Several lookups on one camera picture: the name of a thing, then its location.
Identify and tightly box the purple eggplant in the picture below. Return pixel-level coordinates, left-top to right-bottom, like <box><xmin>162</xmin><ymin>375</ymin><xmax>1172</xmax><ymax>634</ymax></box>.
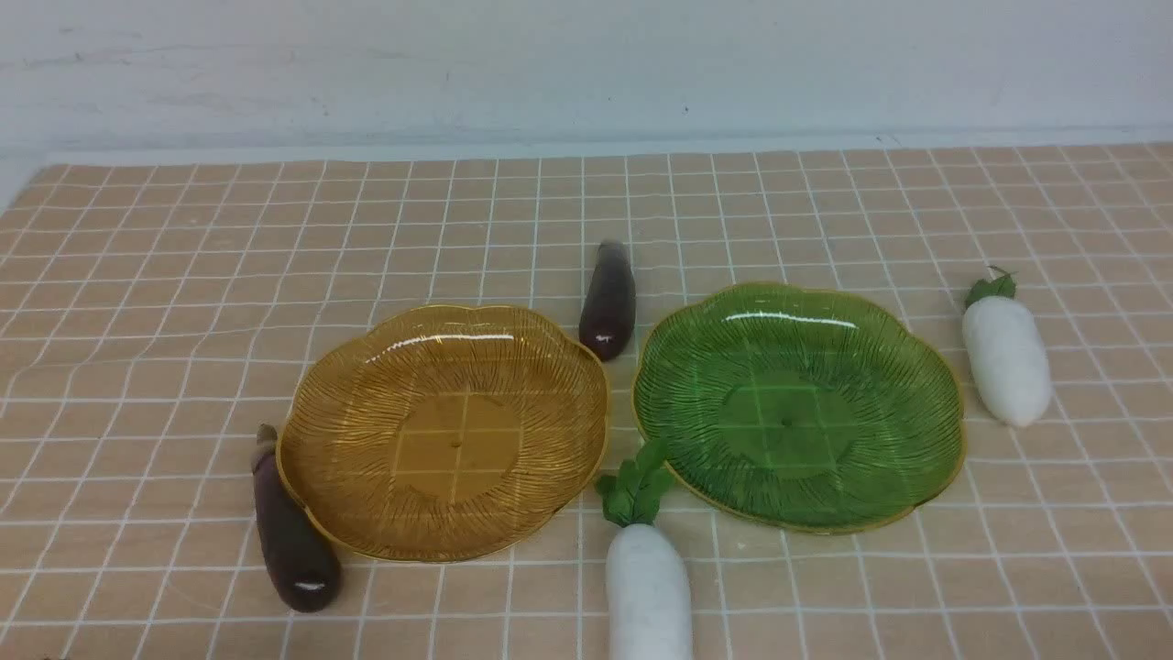
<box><xmin>578</xmin><ymin>239</ymin><xmax>637</xmax><ymax>362</ymax></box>
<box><xmin>251</xmin><ymin>423</ymin><xmax>343</xmax><ymax>613</ymax></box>

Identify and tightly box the white radish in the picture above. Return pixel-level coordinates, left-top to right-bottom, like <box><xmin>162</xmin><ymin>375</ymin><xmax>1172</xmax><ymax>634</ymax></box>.
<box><xmin>962</xmin><ymin>266</ymin><xmax>1053</xmax><ymax>429</ymax></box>
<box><xmin>595</xmin><ymin>440</ymin><xmax>693</xmax><ymax>659</ymax></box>

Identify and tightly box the amber glass plate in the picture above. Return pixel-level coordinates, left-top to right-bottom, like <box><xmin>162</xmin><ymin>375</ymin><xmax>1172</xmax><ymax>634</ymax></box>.
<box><xmin>276</xmin><ymin>304</ymin><xmax>611</xmax><ymax>563</ymax></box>

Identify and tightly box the green glass plate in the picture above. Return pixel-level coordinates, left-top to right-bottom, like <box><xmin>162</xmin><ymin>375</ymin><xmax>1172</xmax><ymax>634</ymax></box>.
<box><xmin>631</xmin><ymin>281</ymin><xmax>968</xmax><ymax>535</ymax></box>

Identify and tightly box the checkered beige tablecloth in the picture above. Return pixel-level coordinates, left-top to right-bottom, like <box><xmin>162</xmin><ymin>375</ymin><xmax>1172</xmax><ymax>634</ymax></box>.
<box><xmin>1</xmin><ymin>143</ymin><xmax>1172</xmax><ymax>659</ymax></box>

